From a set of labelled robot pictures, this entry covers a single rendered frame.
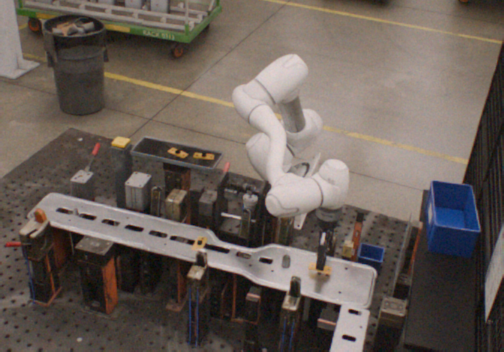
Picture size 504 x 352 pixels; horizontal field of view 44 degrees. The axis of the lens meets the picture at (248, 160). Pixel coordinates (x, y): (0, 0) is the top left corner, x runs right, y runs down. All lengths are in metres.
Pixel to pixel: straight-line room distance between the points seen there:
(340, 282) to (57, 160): 1.80
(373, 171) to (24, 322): 2.96
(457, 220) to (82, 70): 3.38
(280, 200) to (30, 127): 3.59
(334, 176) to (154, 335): 0.97
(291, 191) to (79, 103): 3.55
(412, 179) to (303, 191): 2.87
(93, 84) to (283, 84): 3.05
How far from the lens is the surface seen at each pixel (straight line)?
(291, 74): 2.42
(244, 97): 2.41
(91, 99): 5.32
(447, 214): 2.70
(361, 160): 4.88
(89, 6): 6.97
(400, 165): 4.92
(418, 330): 2.18
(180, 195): 2.52
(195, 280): 2.22
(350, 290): 2.29
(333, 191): 2.02
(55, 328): 2.58
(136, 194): 2.55
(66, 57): 5.11
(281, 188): 1.96
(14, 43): 6.18
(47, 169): 3.44
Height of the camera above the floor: 2.57
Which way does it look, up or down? 33 degrees down
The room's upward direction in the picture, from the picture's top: 3 degrees clockwise
